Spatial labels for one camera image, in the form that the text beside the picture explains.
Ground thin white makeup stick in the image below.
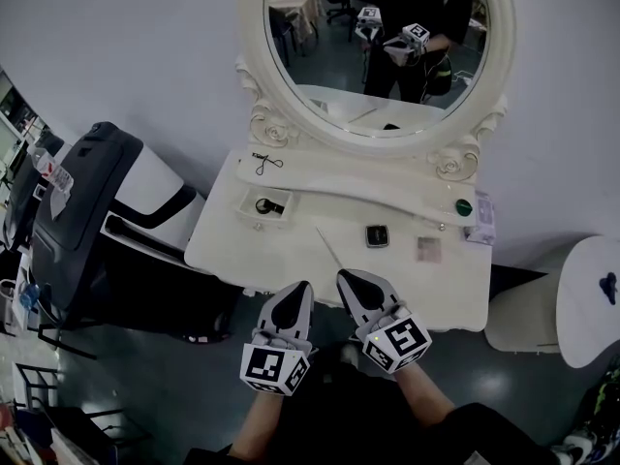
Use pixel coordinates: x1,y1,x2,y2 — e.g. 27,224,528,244
315,226,346,271

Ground black and white exercise machine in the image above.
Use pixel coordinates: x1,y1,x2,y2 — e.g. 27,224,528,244
29,120,243,346

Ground cream round ottoman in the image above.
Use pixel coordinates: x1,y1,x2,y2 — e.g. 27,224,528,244
484,268,566,356

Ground person's grey shoe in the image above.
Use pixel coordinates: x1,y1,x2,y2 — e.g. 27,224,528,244
338,342,361,369

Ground white vanity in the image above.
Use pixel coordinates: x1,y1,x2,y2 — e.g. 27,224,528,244
183,0,517,333

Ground small white vanity drawer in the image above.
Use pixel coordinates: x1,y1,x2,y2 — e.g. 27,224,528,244
235,186,295,226

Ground colourful patterned fabric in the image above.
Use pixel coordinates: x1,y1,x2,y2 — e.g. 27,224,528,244
550,359,620,465

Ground person's right forearm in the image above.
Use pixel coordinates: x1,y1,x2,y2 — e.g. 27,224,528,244
392,363,459,428

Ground white round side table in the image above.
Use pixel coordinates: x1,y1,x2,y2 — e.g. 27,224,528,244
555,233,620,370

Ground black eyelash curler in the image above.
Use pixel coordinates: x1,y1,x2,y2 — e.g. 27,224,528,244
251,151,285,178

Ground black metal rack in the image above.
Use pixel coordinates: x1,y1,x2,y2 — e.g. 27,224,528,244
13,361,152,457

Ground oval white-framed mirror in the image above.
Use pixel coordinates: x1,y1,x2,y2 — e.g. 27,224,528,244
235,0,517,159

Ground dark blue small object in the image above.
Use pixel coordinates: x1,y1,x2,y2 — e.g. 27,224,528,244
599,272,620,307

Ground square black makeup compact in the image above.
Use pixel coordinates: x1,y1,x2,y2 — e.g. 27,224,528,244
364,225,390,249

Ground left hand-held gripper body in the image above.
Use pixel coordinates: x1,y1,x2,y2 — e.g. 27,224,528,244
240,329,319,397

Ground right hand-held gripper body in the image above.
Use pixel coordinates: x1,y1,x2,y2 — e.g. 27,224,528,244
356,300,432,375

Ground person's black clothing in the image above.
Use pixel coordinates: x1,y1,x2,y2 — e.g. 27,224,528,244
186,354,563,465

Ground pale purple makeup packet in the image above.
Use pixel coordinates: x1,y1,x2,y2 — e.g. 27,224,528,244
463,190,498,247

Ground round black makeup item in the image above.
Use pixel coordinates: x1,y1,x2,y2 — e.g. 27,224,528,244
255,198,288,217

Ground red and white label card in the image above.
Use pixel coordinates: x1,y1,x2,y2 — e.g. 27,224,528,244
32,146,75,194

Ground person's left forearm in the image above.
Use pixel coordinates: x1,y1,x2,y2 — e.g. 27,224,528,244
231,387,287,459

